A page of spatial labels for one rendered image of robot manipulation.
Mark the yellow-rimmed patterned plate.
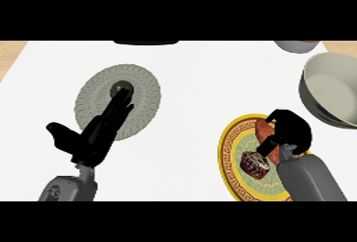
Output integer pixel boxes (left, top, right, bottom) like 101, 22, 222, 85
216, 113, 312, 202

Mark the black object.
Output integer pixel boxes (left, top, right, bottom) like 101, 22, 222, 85
111, 40, 179, 46

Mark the large grey bowl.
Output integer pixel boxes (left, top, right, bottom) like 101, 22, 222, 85
297, 52, 357, 130

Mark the small grey bowl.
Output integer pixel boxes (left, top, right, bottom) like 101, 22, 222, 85
271, 40, 321, 55

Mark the grey-green patterned plate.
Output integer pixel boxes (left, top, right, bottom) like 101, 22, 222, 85
72, 63, 163, 142

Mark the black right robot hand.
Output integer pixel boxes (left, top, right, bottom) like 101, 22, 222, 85
255, 109, 314, 158

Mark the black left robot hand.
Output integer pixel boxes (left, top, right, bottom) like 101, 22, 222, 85
44, 87, 135, 169

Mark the orange-brown sweet potato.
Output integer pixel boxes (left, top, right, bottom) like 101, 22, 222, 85
253, 118, 283, 165

